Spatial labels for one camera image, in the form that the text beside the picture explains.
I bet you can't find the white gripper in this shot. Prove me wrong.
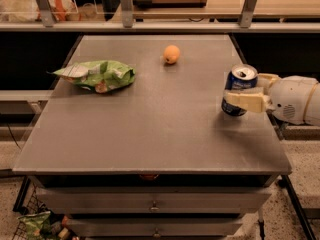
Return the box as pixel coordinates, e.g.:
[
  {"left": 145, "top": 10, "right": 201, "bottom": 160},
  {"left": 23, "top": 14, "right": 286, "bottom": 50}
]
[{"left": 223, "top": 73, "right": 320, "bottom": 126}]

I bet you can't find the blue pepsi can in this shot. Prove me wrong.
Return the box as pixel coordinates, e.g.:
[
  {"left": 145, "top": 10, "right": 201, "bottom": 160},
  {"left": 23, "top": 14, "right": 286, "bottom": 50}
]
[{"left": 221, "top": 64, "right": 258, "bottom": 116}]

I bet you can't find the orange fruit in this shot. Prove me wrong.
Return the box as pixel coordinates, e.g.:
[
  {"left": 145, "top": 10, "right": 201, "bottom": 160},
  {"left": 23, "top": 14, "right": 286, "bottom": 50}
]
[{"left": 163, "top": 45, "right": 180, "bottom": 64}]

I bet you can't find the grey drawer cabinet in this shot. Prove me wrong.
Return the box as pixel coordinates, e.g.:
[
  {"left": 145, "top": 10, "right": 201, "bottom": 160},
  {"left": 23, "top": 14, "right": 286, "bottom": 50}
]
[{"left": 14, "top": 35, "right": 291, "bottom": 240}]

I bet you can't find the green chip bag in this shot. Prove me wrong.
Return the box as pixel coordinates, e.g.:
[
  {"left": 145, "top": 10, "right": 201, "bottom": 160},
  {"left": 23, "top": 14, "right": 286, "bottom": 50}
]
[{"left": 53, "top": 60, "right": 136, "bottom": 94}]

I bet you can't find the white and orange plastic bag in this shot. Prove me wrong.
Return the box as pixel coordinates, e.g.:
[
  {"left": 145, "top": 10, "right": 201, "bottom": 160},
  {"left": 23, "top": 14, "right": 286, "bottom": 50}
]
[{"left": 0, "top": 0, "right": 78, "bottom": 23}]

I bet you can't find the lower grey drawer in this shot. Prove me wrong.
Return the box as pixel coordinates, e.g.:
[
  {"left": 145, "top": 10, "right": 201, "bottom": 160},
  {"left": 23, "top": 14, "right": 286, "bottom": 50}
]
[{"left": 66, "top": 217, "right": 242, "bottom": 237}]

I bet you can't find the grey drawer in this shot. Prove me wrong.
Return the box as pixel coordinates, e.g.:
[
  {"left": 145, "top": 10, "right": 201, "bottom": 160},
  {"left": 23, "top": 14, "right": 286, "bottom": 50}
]
[
  {"left": 36, "top": 187, "right": 271, "bottom": 215},
  {"left": 66, "top": 217, "right": 242, "bottom": 237}
]

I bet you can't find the upper grey drawer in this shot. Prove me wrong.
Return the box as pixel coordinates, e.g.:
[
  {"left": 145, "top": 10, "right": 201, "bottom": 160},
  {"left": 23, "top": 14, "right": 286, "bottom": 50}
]
[{"left": 36, "top": 187, "right": 271, "bottom": 215}]

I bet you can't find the green bag in basket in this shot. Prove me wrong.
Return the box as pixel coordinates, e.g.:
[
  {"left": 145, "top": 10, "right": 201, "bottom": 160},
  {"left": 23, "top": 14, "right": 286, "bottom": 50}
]
[{"left": 19, "top": 211, "right": 51, "bottom": 240}]

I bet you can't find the metal railing frame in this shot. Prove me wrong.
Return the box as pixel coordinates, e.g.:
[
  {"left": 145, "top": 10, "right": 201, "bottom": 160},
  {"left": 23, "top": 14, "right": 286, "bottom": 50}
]
[{"left": 0, "top": 0, "right": 320, "bottom": 33}]

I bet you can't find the black wire basket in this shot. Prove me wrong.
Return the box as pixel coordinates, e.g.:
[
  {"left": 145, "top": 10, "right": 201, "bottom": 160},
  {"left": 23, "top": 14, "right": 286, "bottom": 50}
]
[{"left": 12, "top": 178, "right": 84, "bottom": 240}]

